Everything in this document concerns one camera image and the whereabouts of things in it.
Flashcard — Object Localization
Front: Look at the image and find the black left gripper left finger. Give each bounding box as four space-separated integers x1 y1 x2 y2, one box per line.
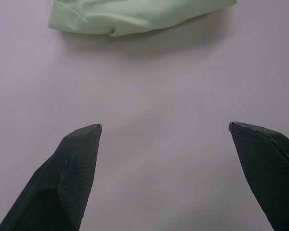
0 123 103 231

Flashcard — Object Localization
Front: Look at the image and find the light green zip garment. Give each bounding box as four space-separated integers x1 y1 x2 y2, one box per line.
48 0 237 38

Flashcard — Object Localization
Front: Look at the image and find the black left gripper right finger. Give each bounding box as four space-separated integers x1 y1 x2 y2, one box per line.
228 121 289 231

